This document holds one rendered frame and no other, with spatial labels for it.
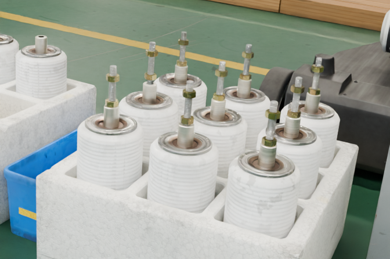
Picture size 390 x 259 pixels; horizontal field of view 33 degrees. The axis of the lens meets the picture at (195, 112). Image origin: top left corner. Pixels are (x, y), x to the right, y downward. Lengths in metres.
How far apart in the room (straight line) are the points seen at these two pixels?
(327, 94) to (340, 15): 1.52
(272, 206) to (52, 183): 0.31
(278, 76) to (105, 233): 0.64
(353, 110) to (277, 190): 0.55
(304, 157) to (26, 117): 0.49
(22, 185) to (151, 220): 0.29
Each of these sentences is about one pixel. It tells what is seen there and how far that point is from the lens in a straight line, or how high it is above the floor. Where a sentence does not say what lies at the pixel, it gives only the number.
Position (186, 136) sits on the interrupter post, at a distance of 0.89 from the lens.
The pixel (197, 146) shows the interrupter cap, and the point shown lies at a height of 0.25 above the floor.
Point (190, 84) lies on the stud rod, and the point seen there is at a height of 0.34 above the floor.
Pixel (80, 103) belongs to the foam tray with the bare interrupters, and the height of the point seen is 0.16.
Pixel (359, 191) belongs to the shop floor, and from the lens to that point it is 1.41.
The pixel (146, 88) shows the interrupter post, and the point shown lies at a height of 0.28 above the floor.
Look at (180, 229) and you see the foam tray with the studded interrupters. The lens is 0.87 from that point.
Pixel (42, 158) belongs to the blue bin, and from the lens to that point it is 1.19.
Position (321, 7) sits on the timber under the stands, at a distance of 2.89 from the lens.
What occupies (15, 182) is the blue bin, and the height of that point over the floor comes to 0.11.
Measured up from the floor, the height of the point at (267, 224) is 0.19.
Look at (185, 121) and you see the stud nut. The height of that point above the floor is 0.29.
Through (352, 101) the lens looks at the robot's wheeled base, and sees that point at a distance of 1.36.
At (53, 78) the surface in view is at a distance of 1.26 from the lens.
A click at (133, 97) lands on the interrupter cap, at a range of 1.05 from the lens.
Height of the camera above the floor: 0.62
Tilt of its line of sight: 21 degrees down
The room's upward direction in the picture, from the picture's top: 5 degrees clockwise
